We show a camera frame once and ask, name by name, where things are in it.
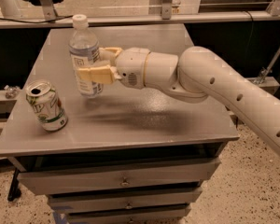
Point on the bottom grey drawer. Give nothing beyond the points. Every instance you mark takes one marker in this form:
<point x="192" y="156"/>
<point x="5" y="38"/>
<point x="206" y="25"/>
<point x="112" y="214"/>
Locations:
<point x="129" y="216"/>

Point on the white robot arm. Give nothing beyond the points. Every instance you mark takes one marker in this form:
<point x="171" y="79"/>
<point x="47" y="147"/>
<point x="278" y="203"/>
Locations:
<point x="192" y="77"/>

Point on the top grey drawer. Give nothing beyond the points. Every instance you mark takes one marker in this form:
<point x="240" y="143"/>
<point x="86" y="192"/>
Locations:
<point x="132" y="175"/>

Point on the metal bracket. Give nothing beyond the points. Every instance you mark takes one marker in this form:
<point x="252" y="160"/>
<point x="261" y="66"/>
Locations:
<point x="166" y="9"/>
<point x="48" y="10"/>

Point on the clear plastic water bottle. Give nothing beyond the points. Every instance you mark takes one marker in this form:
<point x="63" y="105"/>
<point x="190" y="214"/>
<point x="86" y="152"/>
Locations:
<point x="84" y="52"/>

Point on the grey drawer cabinet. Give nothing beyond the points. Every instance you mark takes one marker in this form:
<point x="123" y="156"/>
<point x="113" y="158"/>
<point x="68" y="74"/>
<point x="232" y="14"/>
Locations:
<point x="121" y="126"/>

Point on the grey drawer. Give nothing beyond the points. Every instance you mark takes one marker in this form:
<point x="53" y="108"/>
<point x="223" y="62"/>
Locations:
<point x="132" y="175"/>
<point x="129" y="216"/>
<point x="125" y="200"/>

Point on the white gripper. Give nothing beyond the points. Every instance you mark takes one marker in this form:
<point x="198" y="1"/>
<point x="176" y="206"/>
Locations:
<point x="131" y="66"/>

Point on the black table leg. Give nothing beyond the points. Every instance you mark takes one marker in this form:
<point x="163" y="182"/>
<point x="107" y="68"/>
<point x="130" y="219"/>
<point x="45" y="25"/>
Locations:
<point x="14" y="190"/>

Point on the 7up soda can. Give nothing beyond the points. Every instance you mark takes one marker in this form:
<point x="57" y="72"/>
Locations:
<point x="44" y="99"/>

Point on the metal bracket left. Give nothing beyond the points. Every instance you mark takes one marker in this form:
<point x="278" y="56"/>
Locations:
<point x="48" y="10"/>

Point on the small crumpled clear object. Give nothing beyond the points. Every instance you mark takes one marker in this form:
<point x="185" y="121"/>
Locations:
<point x="12" y="91"/>

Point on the grey metal rail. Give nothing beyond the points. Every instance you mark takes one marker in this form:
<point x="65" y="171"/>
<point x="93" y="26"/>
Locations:
<point x="143" y="20"/>

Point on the metal bracket centre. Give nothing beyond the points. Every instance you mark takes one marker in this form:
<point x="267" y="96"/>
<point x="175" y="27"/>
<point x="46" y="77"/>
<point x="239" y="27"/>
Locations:
<point x="166" y="9"/>

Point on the middle grey drawer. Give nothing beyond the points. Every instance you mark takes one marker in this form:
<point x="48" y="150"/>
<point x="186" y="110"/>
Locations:
<point x="125" y="200"/>

